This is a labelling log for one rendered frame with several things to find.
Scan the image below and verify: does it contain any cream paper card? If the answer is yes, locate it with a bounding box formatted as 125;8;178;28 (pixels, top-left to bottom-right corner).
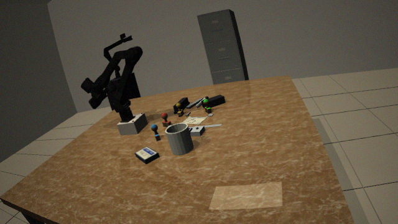
182;116;207;124

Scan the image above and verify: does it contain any red-handled rubber stamp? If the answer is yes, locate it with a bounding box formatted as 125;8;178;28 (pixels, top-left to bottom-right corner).
161;113;172;128

